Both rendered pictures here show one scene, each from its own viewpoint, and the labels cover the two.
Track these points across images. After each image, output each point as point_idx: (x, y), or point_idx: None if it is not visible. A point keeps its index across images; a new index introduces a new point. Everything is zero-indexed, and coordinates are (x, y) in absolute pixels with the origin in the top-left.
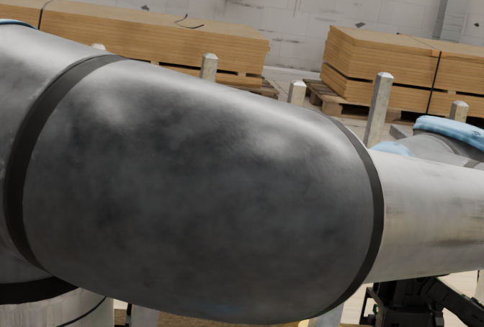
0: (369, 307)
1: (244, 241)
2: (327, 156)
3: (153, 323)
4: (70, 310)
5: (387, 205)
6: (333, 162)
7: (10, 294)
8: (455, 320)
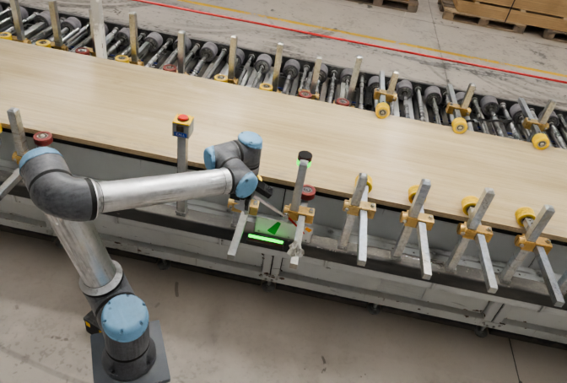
0: (282, 170)
1: (60, 212)
2: (78, 197)
3: (183, 172)
4: None
5: (110, 200)
6: (80, 198)
7: None
8: (311, 180)
